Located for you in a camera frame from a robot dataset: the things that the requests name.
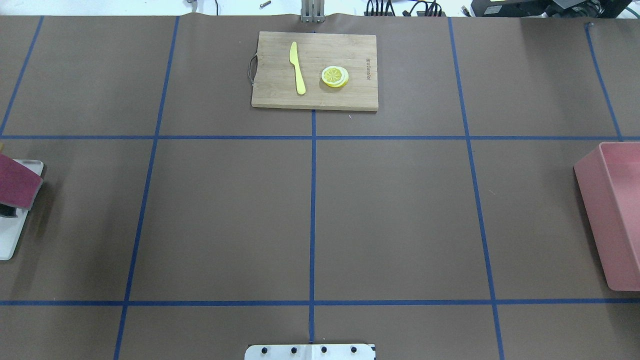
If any bamboo cutting board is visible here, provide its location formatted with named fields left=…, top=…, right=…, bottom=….
left=251, top=30, right=379, bottom=112

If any yellow plastic knife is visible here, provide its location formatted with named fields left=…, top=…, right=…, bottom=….
left=288, top=41, right=307, bottom=96

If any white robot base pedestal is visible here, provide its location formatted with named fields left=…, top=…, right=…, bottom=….
left=244, top=343, right=377, bottom=360

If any pink plastic bin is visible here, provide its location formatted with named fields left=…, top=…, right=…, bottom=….
left=573, top=141, right=640, bottom=292

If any magenta wiping cloth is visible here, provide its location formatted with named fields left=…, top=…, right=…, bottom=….
left=0, top=154, right=43, bottom=211

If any yellow lemon slice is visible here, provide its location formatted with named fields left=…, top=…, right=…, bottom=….
left=321, top=65, right=350, bottom=88

